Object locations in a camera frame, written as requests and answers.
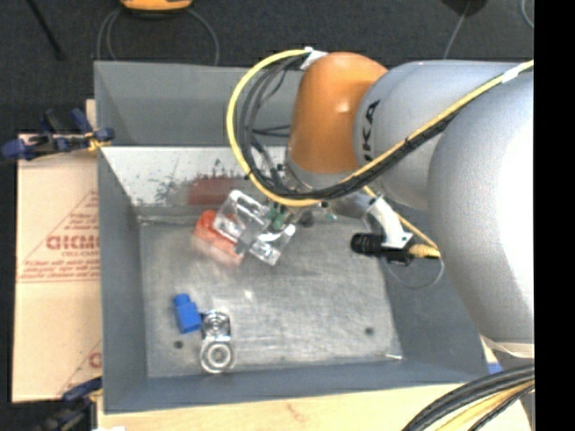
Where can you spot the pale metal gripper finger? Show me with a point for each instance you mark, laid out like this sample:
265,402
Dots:
240,220
271,247

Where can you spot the orange-red block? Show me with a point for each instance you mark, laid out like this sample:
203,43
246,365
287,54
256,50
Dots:
206,231

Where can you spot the grey metal bin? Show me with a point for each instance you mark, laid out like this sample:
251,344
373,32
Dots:
292,312

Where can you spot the clear glass square piece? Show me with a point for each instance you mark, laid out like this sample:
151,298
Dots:
216,325

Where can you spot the blue block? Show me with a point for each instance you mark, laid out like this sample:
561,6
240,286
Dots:
187,314

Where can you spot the clear glass round piece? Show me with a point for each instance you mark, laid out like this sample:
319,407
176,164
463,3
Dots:
217,356

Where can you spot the brown cardboard board red print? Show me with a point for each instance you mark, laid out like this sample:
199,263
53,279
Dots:
54,240

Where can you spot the black cylinder on white bracket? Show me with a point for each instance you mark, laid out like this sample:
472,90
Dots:
391,231

